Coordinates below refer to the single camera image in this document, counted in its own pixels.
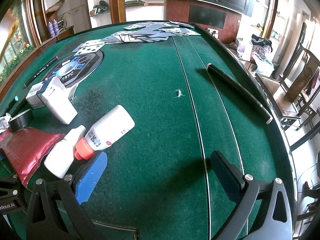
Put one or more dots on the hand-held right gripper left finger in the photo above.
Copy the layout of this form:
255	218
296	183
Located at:
91	177

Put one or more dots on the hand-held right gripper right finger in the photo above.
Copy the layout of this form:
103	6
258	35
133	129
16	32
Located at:
225	177

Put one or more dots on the small white bottle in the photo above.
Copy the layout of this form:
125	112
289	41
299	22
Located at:
60	160

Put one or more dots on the red foil packet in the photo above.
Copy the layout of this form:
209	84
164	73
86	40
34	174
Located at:
25	150

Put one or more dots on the white bottle with orange cap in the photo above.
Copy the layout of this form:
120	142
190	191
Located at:
110	127

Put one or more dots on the white charger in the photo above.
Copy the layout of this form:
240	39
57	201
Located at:
60	107

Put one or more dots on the black tape roll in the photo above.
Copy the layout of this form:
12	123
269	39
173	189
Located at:
22	122

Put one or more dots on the long black pen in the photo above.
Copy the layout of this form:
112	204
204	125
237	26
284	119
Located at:
237	90

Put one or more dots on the blue and white box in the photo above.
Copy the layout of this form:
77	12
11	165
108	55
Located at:
35	97

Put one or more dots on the black marker with teal tip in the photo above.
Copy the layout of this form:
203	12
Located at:
16	98

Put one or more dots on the wooden chair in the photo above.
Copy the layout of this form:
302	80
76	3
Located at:
282	90

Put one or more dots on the table control panel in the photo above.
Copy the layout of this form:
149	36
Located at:
75	66

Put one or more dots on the black marker with red tip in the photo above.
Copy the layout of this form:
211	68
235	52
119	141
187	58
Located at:
41	72

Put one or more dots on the white plastic bag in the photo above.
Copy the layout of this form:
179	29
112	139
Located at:
263	65

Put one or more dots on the clear plastic bag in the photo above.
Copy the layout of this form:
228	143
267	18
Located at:
243	50

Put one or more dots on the black bag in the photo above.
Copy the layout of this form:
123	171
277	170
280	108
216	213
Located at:
261	40

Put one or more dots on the wooden cabinet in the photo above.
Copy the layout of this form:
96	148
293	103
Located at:
62	34

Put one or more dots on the white power strip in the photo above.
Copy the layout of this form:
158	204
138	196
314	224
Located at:
212	31

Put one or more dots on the pile of playing cards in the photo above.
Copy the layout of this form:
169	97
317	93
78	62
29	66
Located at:
150	31

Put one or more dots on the dark bundle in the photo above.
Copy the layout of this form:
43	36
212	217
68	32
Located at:
101	7

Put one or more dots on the floral wall mural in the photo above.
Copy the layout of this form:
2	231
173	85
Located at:
15	52

